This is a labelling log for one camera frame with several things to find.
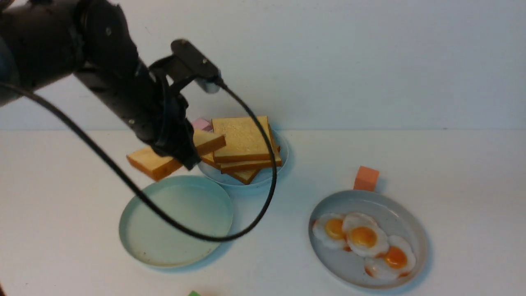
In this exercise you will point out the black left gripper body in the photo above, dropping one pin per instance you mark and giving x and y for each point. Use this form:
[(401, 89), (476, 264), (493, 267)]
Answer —
[(175, 135)]

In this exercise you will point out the toast slice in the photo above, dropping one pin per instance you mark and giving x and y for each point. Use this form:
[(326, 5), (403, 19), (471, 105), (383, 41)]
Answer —
[(246, 177), (254, 165), (158, 168), (244, 141)]

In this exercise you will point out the fried egg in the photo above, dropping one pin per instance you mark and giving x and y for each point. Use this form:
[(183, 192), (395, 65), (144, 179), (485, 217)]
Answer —
[(328, 229), (364, 236), (399, 261)]

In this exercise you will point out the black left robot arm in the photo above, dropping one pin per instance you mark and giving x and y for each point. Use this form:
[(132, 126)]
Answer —
[(44, 41)]

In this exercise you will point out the pink cube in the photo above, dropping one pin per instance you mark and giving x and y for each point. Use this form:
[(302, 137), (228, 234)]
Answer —
[(202, 124)]

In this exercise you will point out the grey bread plate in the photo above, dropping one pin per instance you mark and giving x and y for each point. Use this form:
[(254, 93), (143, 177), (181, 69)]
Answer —
[(262, 177)]

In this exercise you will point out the orange cube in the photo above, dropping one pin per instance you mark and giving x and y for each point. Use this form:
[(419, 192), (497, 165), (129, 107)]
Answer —
[(366, 179)]

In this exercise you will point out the grey egg plate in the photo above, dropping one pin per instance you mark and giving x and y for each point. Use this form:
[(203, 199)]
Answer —
[(393, 218)]

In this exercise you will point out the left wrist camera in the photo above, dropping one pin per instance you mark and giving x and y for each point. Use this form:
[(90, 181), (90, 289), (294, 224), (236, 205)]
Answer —
[(185, 65)]

